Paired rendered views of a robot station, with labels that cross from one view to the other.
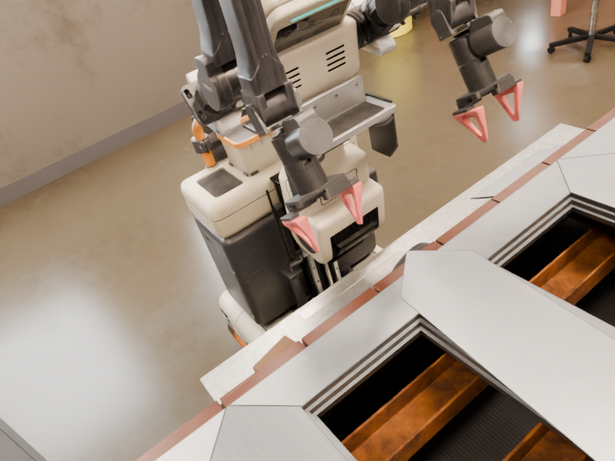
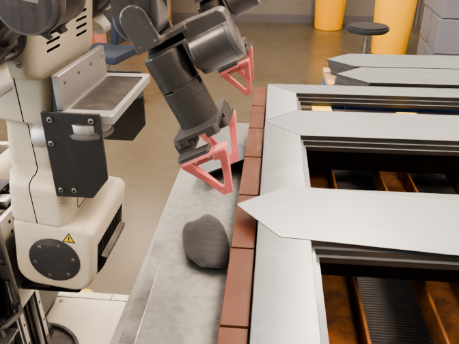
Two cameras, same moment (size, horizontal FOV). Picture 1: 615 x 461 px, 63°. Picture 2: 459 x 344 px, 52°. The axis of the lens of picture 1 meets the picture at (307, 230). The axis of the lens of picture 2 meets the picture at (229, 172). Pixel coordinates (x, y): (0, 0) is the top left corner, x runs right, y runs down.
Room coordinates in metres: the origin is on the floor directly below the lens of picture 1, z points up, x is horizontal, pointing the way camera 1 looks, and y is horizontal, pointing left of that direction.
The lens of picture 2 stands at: (0.38, 0.48, 1.32)
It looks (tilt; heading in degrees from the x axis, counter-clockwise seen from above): 28 degrees down; 301
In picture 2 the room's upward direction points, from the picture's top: straight up
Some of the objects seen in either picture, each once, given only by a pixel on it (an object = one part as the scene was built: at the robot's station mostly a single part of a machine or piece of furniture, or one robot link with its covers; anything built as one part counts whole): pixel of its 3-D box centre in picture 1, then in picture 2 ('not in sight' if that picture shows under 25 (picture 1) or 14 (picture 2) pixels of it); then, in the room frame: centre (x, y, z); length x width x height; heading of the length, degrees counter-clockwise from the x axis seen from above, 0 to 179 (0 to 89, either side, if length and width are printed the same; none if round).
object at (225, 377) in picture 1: (439, 249); (200, 226); (0.93, -0.31, 0.66); 1.30 x 0.20 x 0.03; 116
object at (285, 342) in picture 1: (281, 363); not in sight; (0.69, 0.13, 0.71); 0.10 x 0.06 x 0.05; 128
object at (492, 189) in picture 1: (538, 176); (227, 152); (1.06, -0.64, 0.70); 0.39 x 0.12 x 0.04; 116
